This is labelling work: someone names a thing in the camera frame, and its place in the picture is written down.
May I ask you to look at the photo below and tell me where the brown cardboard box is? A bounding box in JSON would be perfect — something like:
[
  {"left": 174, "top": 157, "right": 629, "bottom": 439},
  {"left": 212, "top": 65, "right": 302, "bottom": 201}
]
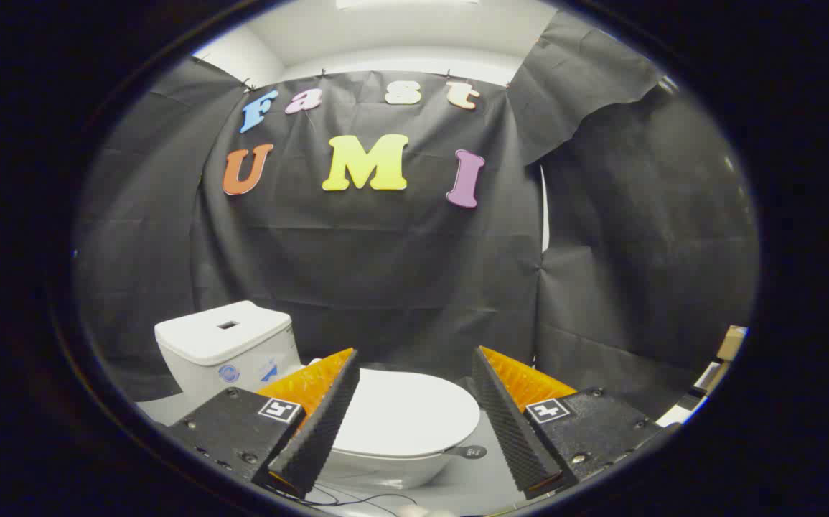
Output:
[{"left": 716, "top": 325, "right": 749, "bottom": 362}]

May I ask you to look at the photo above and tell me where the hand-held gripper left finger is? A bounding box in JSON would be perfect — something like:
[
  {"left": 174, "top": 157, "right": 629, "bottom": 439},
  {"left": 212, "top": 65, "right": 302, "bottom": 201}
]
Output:
[{"left": 167, "top": 348, "right": 361, "bottom": 500}]

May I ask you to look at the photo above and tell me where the black backdrop cloth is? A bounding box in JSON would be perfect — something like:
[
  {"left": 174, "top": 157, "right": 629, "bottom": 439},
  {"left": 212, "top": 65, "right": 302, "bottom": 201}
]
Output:
[{"left": 73, "top": 11, "right": 759, "bottom": 421}]

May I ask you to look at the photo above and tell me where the thin black cable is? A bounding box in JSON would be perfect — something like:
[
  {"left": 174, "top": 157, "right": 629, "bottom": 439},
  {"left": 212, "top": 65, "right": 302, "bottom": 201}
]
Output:
[{"left": 271, "top": 485, "right": 422, "bottom": 508}]

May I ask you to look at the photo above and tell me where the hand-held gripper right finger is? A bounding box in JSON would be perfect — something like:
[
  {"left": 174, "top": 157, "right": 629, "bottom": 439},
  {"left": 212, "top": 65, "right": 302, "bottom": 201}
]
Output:
[{"left": 472, "top": 346, "right": 680, "bottom": 501}]

